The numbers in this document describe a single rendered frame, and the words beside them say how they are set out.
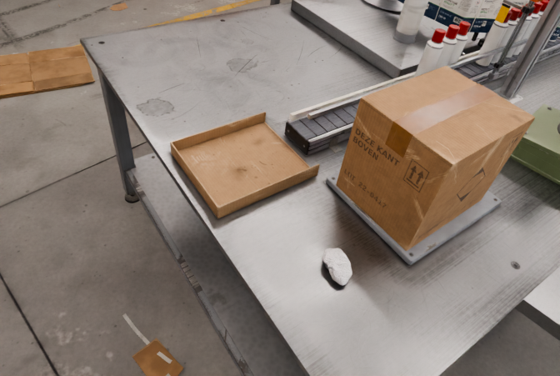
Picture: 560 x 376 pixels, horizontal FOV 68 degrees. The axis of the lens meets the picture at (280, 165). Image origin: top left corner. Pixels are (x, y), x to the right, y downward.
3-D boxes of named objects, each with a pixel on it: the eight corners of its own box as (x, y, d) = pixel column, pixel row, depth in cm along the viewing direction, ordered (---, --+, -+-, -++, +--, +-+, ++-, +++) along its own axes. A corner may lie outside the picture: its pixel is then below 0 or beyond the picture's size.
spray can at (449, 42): (430, 77, 145) (452, 22, 131) (442, 85, 142) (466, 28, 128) (420, 81, 143) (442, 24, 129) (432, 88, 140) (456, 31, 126)
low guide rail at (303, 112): (502, 46, 167) (503, 41, 166) (504, 47, 167) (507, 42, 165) (288, 118, 116) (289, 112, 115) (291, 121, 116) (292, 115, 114)
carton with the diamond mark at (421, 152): (411, 147, 120) (446, 64, 101) (481, 200, 107) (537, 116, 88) (335, 185, 105) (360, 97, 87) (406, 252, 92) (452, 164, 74)
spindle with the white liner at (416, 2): (402, 32, 171) (428, -46, 150) (419, 41, 166) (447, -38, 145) (388, 36, 166) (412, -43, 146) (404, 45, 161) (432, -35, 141)
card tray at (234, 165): (264, 122, 125) (265, 111, 122) (317, 175, 110) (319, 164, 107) (171, 152, 110) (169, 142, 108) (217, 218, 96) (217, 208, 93)
